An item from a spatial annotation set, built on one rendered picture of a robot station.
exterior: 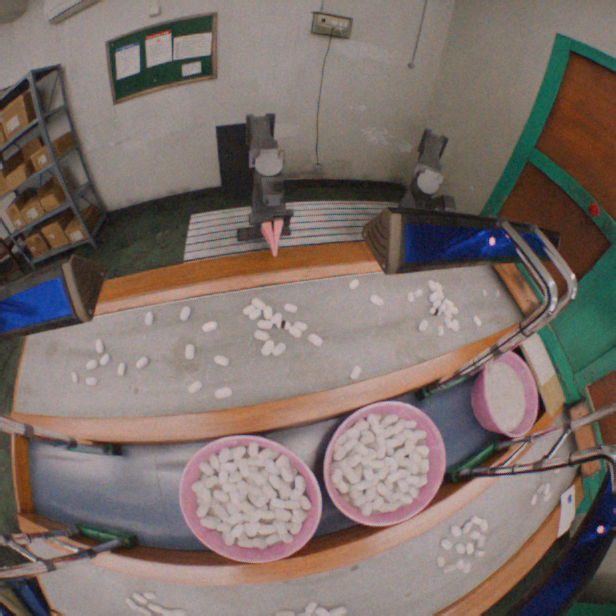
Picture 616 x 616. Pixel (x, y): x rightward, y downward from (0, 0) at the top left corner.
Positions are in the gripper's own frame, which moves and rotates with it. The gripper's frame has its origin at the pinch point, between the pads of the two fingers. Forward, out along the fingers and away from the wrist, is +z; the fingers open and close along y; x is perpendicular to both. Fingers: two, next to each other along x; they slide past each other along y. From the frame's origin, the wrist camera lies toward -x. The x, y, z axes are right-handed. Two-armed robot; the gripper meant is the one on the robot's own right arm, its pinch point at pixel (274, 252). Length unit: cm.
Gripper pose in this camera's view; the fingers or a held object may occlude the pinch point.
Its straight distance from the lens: 55.7
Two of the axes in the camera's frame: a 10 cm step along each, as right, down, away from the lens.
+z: 1.3, 9.8, 1.3
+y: 9.6, -1.5, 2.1
